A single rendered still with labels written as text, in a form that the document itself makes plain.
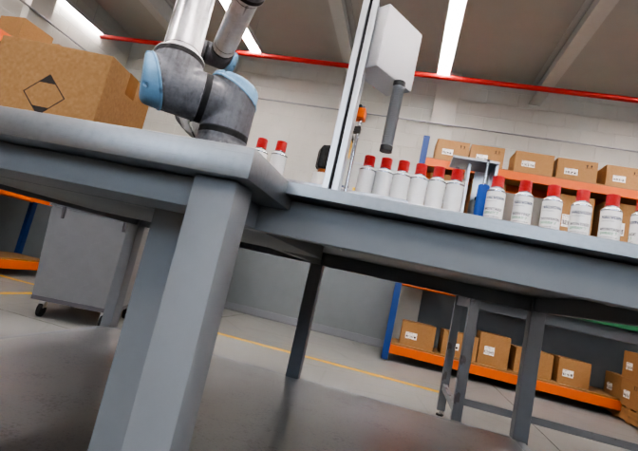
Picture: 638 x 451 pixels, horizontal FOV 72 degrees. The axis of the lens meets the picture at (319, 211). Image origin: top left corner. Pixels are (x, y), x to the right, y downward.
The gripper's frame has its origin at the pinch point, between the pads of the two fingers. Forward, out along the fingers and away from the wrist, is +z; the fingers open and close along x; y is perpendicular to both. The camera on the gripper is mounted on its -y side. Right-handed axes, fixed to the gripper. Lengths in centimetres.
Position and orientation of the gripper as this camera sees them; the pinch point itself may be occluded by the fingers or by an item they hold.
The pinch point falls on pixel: (193, 134)
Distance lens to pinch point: 153.8
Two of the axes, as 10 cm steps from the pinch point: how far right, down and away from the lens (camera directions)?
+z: 2.9, 9.3, -2.3
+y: 1.7, 1.8, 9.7
